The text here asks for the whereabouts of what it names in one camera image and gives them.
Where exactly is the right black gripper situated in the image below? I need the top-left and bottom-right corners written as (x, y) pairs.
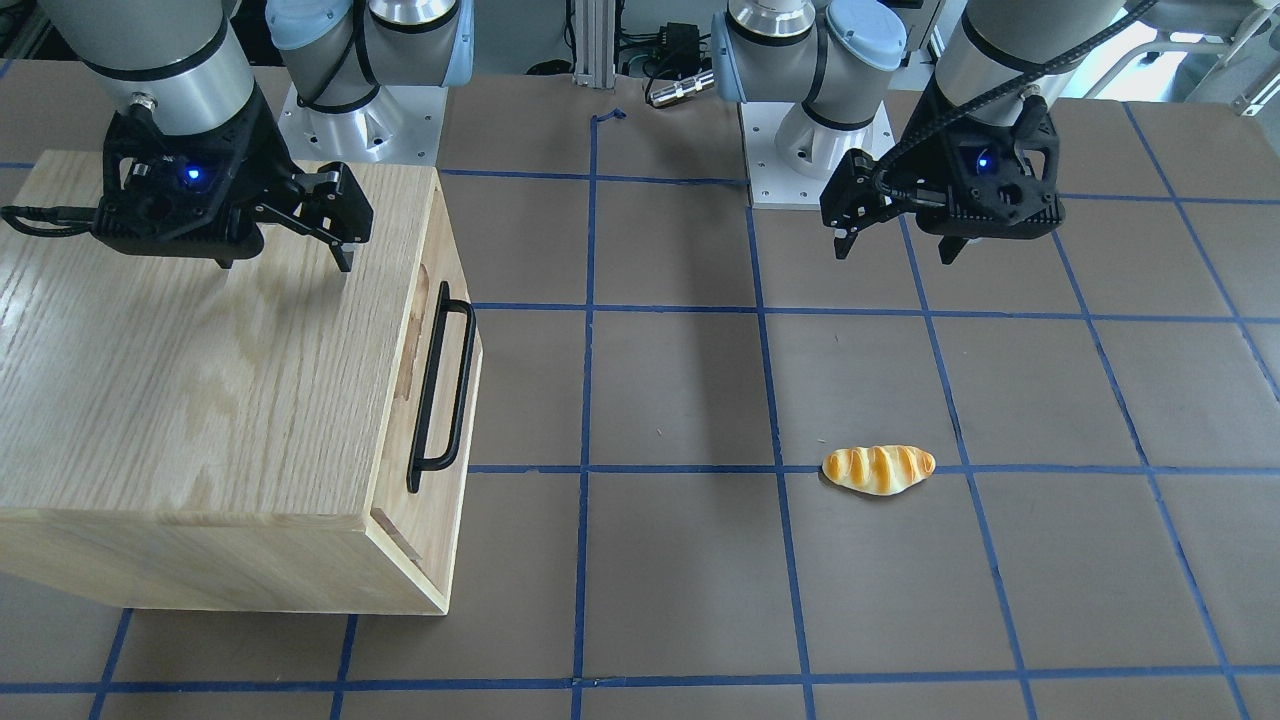
top-left (90, 100), bottom-right (374, 273)

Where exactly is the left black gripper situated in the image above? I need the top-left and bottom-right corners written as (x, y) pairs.
top-left (820, 94), bottom-right (1065, 266)

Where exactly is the black drawer handle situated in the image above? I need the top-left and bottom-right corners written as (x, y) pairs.
top-left (406, 281), bottom-right (477, 495)

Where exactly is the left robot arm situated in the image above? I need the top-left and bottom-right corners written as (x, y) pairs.
top-left (710, 1), bottom-right (1152, 264)

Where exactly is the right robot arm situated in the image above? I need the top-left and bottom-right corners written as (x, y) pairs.
top-left (3, 1), bottom-right (475, 272)

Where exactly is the wooden drawer cabinet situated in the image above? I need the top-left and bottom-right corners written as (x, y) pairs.
top-left (1, 164), bottom-right (440, 615)

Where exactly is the toy bread roll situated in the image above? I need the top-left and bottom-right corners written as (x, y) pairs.
top-left (820, 445), bottom-right (937, 497)

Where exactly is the silver metal connector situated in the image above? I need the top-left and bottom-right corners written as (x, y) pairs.
top-left (645, 70), bottom-right (716, 110)

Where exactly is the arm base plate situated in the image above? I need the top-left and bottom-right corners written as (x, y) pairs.
top-left (740, 102), bottom-right (895, 211)
top-left (278, 86), bottom-right (449, 167)

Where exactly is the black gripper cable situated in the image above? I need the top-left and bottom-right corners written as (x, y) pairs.
top-left (872, 0), bottom-right (1161, 196)

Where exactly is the aluminium frame post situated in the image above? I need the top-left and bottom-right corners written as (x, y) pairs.
top-left (570, 0), bottom-right (618, 90)

